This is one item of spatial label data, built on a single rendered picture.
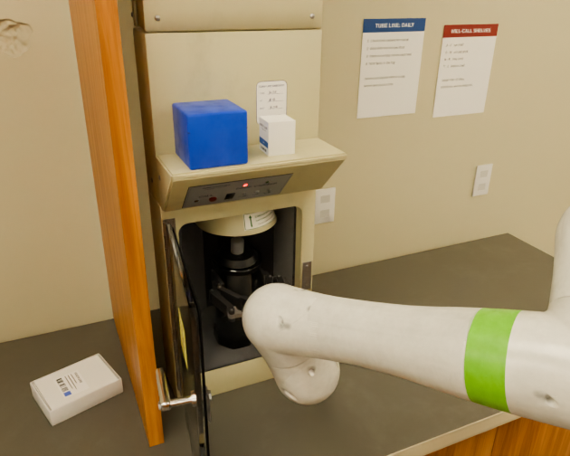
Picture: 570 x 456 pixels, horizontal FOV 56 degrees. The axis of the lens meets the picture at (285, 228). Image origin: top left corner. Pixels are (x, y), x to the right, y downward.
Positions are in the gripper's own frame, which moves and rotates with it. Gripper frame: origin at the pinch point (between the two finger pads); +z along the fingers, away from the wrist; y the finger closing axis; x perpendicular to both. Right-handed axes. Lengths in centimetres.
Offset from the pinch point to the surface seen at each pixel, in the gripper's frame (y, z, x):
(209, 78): 6.5, -6.7, -43.9
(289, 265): -11.7, -2.2, -1.3
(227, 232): 3.2, -3.7, -12.8
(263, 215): -5.0, -3.2, -14.9
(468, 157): -96, 37, -6
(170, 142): 14.0, -6.6, -33.3
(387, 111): -61, 37, -24
